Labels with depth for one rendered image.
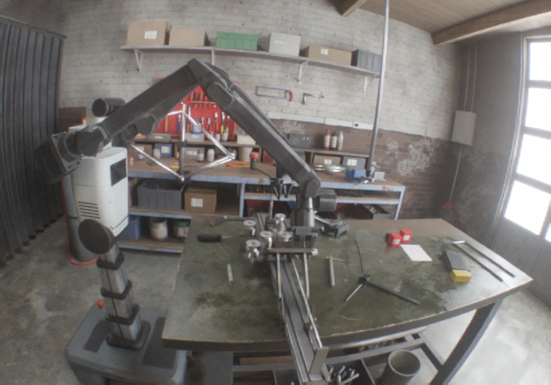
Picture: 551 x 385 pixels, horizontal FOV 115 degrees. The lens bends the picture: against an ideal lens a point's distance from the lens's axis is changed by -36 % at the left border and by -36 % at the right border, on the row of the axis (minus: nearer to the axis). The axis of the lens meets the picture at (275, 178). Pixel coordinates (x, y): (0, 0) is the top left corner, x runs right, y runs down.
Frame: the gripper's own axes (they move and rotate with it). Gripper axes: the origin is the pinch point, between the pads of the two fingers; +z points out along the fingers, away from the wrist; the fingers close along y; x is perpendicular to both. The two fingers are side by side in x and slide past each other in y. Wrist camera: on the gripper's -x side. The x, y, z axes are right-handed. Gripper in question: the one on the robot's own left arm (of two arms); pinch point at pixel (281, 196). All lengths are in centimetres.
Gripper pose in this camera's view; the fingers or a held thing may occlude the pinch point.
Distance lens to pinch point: 125.3
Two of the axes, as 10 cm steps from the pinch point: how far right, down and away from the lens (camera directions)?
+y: 7.7, -0.9, 6.3
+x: -6.4, -0.9, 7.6
